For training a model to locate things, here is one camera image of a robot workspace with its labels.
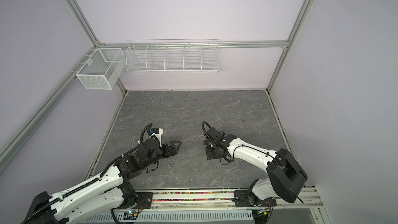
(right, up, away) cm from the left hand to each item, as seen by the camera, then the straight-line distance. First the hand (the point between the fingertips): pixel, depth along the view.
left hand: (175, 146), depth 78 cm
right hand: (+18, -7, +7) cm, 21 cm away
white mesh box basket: (-50, +43, +20) cm, 69 cm away
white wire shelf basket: (-6, +54, +23) cm, 59 cm away
